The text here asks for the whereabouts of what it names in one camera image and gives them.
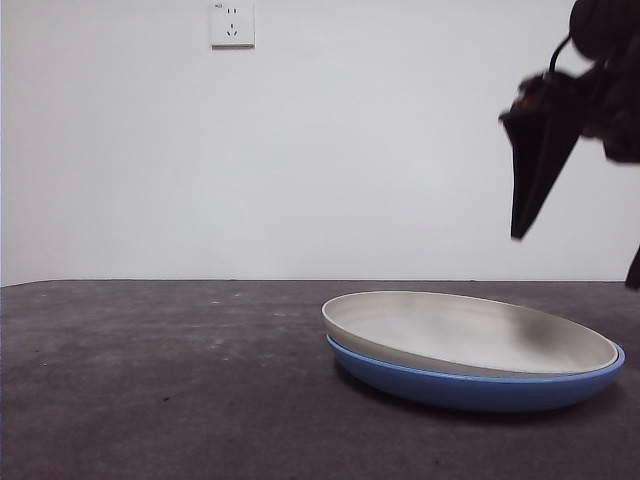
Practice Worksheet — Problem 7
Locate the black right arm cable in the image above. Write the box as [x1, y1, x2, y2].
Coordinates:
[548, 33, 576, 77]

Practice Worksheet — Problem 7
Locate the white wall socket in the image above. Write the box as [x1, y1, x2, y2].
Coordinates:
[210, 0, 256, 50]

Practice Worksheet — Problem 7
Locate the white round plate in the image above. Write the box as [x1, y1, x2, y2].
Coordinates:
[321, 290, 621, 377]

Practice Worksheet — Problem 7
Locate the blue round plate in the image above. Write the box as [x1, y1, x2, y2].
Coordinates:
[325, 333, 626, 413]

